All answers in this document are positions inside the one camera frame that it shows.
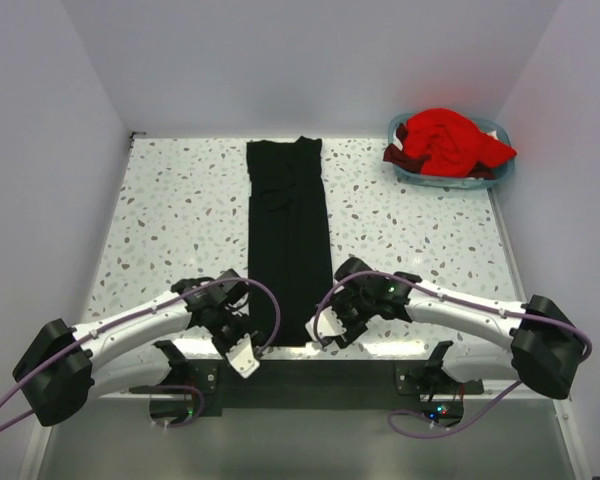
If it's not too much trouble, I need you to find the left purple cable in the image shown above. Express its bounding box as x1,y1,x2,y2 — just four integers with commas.
0,277,282,444

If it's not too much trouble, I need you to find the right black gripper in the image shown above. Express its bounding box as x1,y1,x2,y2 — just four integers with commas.
316,289,376,349

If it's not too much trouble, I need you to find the aluminium extrusion rail frame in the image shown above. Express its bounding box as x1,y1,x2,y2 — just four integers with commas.
17,130,594,480

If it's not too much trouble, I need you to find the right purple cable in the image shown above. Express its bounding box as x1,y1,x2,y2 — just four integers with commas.
313,270,593,441

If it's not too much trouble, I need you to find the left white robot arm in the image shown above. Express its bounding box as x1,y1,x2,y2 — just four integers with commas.
13,270,259,426

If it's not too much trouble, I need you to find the black t shirt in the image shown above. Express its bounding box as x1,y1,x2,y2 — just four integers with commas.
246,137,333,347

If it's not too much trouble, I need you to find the purple cable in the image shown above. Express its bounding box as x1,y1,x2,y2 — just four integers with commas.
0,277,282,444
313,270,593,441

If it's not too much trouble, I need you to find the teal plastic laundry basket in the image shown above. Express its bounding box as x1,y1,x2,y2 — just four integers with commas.
393,117,515,190

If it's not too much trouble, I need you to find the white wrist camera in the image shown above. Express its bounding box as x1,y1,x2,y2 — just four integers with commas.
224,334,260,379
305,306,346,346

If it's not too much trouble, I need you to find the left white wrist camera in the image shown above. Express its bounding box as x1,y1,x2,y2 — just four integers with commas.
224,334,260,379

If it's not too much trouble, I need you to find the red t shirt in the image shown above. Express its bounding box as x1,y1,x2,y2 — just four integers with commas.
402,108,517,179

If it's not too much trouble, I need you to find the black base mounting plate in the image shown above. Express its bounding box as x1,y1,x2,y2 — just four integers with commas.
131,360,484,421

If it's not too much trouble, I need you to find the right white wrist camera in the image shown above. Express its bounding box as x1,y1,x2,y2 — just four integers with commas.
305,306,346,346

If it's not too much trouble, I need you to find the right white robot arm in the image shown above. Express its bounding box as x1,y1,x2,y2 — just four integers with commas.
305,257,592,400

